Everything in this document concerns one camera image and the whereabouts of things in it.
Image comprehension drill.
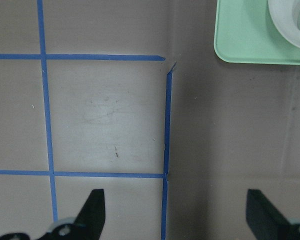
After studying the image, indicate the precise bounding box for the cream round plate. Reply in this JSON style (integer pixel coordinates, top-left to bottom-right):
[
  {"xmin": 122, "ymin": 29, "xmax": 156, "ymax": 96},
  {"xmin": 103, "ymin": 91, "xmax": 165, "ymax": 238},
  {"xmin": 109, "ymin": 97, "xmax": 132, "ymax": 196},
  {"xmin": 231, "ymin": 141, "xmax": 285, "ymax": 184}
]
[{"xmin": 267, "ymin": 0, "xmax": 300, "ymax": 48}]

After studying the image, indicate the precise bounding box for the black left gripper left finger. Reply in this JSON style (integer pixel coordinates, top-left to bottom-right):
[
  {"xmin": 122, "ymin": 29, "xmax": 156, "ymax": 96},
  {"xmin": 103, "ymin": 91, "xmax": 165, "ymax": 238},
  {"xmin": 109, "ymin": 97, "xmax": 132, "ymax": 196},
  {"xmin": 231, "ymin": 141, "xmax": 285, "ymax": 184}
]
[{"xmin": 0, "ymin": 188, "xmax": 108, "ymax": 240}]

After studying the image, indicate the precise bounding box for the light green plastic tray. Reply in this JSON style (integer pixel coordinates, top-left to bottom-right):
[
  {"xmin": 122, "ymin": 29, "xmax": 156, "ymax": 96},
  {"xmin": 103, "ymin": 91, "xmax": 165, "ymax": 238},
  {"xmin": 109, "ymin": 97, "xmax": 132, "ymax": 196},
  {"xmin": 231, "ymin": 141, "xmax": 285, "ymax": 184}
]
[{"xmin": 214, "ymin": 0, "xmax": 300, "ymax": 65}]

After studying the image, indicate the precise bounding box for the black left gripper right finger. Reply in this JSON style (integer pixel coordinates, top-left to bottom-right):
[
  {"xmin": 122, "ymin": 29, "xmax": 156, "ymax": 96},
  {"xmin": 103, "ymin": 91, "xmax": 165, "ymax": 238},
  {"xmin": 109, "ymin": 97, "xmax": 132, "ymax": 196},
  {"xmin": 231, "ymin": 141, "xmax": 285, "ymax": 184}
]
[{"xmin": 245, "ymin": 189, "xmax": 300, "ymax": 240}]

